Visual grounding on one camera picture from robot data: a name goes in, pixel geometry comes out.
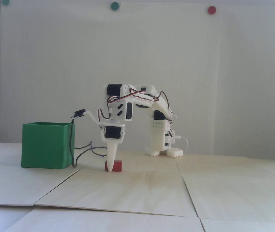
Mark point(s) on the red block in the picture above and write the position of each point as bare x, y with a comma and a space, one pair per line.
118, 165

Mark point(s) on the green box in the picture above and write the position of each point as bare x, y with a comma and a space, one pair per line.
45, 146

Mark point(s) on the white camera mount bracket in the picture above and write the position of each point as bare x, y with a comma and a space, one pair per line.
92, 117

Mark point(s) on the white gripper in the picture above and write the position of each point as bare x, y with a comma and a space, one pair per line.
112, 132

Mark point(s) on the small wrist camera board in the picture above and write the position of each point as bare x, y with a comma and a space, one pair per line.
79, 113

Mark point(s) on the red round magnet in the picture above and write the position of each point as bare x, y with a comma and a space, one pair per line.
211, 10

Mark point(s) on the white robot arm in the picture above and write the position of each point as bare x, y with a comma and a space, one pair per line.
160, 106

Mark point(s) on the white base clamp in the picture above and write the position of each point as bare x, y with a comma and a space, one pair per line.
152, 152
175, 153

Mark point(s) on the green round magnet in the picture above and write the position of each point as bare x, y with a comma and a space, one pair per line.
5, 2
114, 6

